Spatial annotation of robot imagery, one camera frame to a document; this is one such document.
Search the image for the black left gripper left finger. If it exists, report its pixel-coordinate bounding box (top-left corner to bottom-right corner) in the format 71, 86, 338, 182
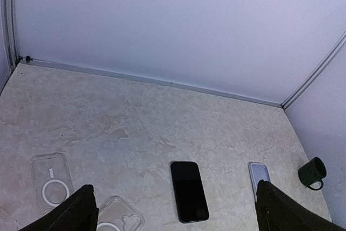
21, 184, 99, 231

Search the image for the right aluminium frame post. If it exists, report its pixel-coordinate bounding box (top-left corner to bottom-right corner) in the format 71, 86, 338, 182
281, 30, 345, 111

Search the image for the clear magsafe phone case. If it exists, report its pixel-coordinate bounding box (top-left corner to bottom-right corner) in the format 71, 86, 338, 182
32, 153, 74, 216

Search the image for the dark green mug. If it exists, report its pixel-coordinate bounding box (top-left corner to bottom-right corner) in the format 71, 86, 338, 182
298, 157, 327, 191

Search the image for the black smartphone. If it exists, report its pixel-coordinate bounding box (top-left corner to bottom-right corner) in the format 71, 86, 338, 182
170, 161, 209, 223

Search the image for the clear case with heart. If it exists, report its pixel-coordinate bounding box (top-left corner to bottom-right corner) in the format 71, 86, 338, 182
96, 196, 145, 231

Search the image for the left aluminium frame post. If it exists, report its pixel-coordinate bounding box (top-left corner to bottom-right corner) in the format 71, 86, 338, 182
1, 0, 21, 90

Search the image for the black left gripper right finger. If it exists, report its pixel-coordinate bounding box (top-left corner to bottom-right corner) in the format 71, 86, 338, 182
255, 180, 343, 230

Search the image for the aluminium frame post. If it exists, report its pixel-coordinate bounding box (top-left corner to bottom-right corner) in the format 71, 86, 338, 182
1, 0, 21, 90
281, 30, 345, 111

